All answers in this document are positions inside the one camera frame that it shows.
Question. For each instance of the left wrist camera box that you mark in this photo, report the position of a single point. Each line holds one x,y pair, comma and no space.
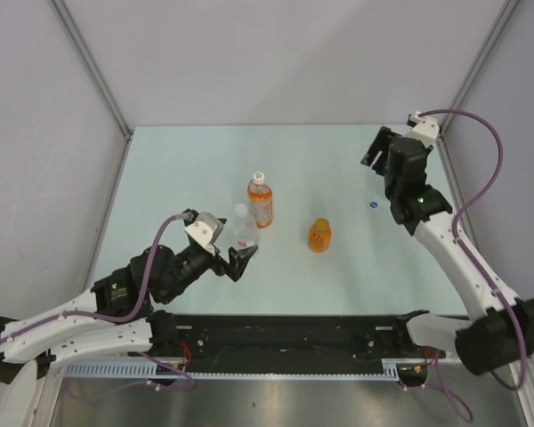
201,229

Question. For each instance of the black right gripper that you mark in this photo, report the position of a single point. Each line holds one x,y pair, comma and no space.
381,144

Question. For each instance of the orange tea bottle white cap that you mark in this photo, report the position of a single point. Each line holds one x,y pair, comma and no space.
260,199

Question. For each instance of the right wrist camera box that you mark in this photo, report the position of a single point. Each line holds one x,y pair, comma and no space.
424,129

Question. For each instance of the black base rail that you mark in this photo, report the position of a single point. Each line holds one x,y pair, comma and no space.
372,337

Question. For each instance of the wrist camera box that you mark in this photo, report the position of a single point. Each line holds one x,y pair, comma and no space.
201,229
424,129

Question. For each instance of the small orange bottle gold cap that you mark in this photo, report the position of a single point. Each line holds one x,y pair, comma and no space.
320,236

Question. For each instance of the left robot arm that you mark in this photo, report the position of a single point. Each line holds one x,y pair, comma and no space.
116,315

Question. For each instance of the white slotted cable duct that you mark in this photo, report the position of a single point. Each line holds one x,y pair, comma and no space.
381,371

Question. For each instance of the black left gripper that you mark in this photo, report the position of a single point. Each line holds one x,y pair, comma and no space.
235,268

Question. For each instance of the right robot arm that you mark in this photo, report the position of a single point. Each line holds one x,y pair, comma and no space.
500,325

